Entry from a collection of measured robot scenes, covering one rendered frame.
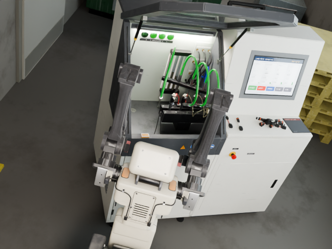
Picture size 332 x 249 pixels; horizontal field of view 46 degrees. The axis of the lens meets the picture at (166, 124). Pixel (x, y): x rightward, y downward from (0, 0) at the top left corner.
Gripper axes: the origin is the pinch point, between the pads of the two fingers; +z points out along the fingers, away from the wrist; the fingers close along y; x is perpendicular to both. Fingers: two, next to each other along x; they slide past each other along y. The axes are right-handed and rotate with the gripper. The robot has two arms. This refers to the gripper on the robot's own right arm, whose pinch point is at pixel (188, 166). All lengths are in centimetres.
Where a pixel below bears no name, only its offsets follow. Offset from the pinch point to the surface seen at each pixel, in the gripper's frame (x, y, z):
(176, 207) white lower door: 4, -9, 86
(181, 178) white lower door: -9, -4, 54
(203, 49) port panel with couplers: -91, 6, 11
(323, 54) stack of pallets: -208, -135, 119
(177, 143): -21.0, 7.8, 20.4
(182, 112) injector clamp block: -45, 9, 25
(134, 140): -12.0, 34.9, 13.3
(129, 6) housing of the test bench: -92, 61, -10
